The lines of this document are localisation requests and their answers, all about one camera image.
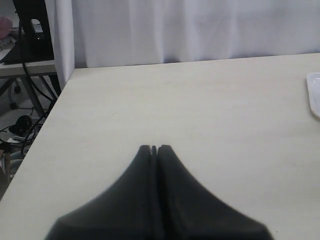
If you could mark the white plastic tray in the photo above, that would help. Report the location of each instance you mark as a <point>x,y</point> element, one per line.
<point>313,89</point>

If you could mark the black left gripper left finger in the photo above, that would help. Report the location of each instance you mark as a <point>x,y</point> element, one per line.
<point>122,212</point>

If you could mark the black monitor stand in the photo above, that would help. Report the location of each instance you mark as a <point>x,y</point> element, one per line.
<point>34,38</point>

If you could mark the black round device on floor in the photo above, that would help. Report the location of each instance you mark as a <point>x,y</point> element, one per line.
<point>21,126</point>

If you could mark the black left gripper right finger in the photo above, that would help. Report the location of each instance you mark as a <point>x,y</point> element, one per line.
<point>191,212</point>

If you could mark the white backdrop curtain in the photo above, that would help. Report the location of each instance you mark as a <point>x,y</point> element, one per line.
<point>108,33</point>

